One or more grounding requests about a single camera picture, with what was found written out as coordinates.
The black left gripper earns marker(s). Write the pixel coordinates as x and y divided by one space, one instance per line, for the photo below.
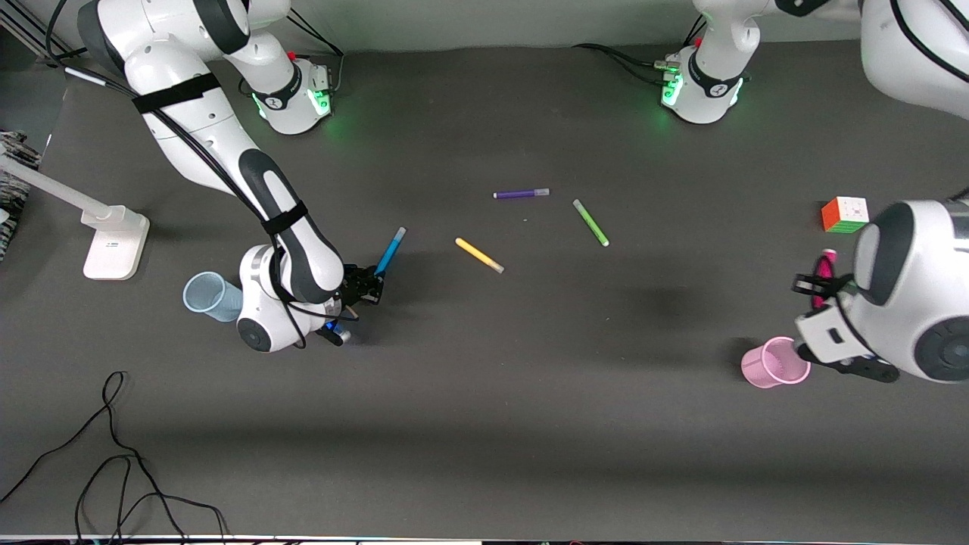
805 285

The colourful puzzle cube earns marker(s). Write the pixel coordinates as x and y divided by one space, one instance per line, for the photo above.
844 216

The white stand with flat base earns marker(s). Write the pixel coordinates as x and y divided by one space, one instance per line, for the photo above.
113 250

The purple marker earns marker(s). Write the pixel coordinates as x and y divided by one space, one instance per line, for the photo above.
521 194

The green marker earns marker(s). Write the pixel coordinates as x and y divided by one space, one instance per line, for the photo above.
590 222

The light blue mesh cup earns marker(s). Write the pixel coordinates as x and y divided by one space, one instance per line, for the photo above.
206 295

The grey patterned fabric item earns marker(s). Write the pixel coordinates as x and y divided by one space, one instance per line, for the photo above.
17 163

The pink marker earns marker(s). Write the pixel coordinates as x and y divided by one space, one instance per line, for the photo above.
826 266

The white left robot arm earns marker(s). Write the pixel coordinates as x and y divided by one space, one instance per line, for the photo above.
908 288

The pink mesh cup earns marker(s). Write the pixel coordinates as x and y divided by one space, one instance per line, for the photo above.
772 365

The blue marker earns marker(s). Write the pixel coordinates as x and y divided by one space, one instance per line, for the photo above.
391 250

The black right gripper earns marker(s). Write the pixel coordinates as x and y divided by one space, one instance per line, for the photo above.
354 286

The yellow marker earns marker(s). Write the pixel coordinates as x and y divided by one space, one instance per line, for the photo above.
478 255

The dark grey table cloth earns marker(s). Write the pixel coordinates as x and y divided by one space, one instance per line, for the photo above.
484 393

